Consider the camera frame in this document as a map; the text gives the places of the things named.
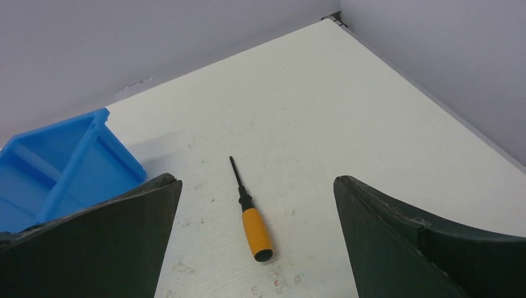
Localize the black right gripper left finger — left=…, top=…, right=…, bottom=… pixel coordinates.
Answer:
left=1, top=173, right=182, bottom=297

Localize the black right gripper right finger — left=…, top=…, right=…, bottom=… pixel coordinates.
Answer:
left=333, top=176, right=525, bottom=297

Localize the orange handled screwdriver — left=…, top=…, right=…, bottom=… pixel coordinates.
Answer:
left=229, top=156, right=274, bottom=263

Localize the blue plastic bin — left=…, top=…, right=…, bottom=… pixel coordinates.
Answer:
left=1, top=108, right=147, bottom=233

